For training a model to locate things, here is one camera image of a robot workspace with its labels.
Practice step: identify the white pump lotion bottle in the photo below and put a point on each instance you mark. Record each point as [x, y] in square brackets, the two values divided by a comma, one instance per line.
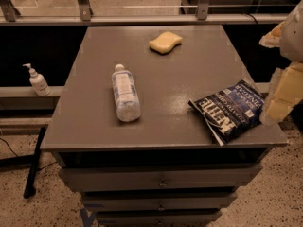
[37, 81]

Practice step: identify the metal railing frame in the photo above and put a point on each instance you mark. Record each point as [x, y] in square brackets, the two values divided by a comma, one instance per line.
[143, 12]

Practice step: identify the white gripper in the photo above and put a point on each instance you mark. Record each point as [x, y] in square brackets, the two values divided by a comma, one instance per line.
[294, 37]

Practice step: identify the blue Kettle chips bag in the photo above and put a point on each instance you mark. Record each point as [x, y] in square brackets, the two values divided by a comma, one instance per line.
[230, 112]

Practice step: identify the black floor stand leg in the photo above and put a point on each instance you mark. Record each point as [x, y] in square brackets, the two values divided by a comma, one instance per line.
[30, 189]

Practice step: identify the clear plastic water bottle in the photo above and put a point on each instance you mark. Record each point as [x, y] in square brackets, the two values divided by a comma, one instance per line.
[126, 99]

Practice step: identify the grey drawer cabinet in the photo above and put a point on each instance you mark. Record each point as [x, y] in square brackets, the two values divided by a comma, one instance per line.
[164, 167]

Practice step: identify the yellow sponge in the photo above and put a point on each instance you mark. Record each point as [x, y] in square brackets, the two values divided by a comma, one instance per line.
[165, 42]

